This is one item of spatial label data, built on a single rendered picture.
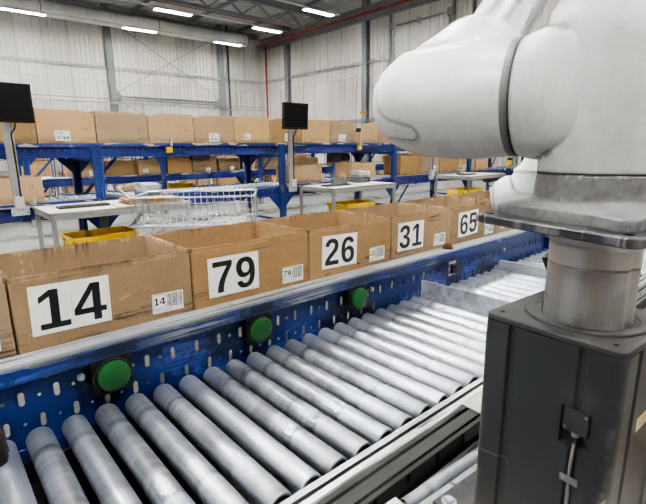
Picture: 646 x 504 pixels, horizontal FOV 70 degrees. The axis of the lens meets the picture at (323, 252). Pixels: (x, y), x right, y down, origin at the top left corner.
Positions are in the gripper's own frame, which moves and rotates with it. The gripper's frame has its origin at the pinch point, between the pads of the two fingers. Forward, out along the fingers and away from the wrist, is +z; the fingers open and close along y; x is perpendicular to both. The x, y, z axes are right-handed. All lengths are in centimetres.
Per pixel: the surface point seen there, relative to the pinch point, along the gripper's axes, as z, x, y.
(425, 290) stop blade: -67, -28, 68
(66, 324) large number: 36, 25, 96
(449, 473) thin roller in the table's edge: 22.1, -23.1, 28.6
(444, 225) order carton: -98, -14, 65
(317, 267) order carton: -32, 2, 81
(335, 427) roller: 21, -15, 51
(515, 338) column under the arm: 22.9, 2.8, 9.0
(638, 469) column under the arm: 22.6, -18.8, 0.0
